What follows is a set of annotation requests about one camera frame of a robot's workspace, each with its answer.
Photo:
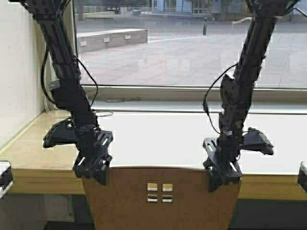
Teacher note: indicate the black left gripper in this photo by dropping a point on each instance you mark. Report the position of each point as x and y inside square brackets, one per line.
[92, 143]

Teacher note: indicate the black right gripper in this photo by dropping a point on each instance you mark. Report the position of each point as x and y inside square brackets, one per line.
[222, 153]

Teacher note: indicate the light wooden chair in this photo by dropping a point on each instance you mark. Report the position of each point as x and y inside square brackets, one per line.
[159, 198]

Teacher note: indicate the robot base corner, right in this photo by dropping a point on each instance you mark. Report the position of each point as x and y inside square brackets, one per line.
[302, 176]

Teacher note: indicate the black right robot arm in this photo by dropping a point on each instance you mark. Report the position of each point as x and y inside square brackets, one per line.
[236, 92]

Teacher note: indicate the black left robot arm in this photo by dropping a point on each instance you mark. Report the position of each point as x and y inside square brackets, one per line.
[67, 92]

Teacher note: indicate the robot base corner, left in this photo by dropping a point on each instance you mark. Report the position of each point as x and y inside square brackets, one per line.
[6, 177]

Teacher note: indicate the long wooden window counter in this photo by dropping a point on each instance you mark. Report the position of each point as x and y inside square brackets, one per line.
[161, 139]

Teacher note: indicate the left wrist camera, black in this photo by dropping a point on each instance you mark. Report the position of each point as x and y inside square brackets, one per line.
[61, 133]

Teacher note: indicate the wrist camera, black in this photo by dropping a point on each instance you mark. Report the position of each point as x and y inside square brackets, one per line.
[61, 133]
[255, 140]

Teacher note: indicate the right wrist camera, black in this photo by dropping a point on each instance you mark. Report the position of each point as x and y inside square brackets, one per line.
[255, 140]

